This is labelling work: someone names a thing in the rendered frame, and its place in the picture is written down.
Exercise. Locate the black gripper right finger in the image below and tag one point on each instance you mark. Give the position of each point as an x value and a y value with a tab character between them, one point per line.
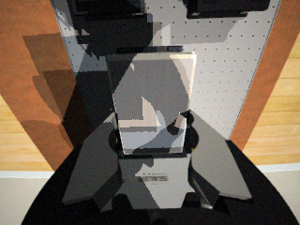
225	179

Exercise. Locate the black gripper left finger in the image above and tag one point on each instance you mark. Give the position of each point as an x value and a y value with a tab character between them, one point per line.
84	184

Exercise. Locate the white well plate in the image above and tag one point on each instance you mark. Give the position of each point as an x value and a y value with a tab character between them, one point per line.
153	56

